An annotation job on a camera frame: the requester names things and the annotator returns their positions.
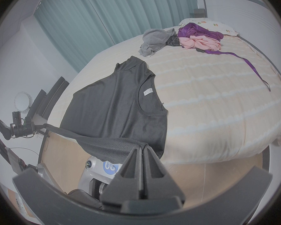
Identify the black T-shirt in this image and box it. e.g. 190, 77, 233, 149
43, 56, 169, 166

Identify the grey bedside table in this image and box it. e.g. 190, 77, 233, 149
194, 8, 207, 18

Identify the grey garment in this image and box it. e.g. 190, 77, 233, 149
138, 28, 177, 58

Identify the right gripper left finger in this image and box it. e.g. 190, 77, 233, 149
101, 147, 142, 207

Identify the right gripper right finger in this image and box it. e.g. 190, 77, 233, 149
142, 146, 186, 204

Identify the black patterned garment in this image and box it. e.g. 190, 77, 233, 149
166, 35, 181, 47

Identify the round white lamp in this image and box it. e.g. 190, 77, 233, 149
14, 92, 30, 112

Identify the pink garment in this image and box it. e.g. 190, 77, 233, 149
179, 37, 222, 51

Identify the bed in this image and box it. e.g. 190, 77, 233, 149
47, 0, 281, 166

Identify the purple garment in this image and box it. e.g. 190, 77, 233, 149
177, 22, 271, 92

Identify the white printed pillow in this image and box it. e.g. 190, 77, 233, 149
179, 18, 240, 36

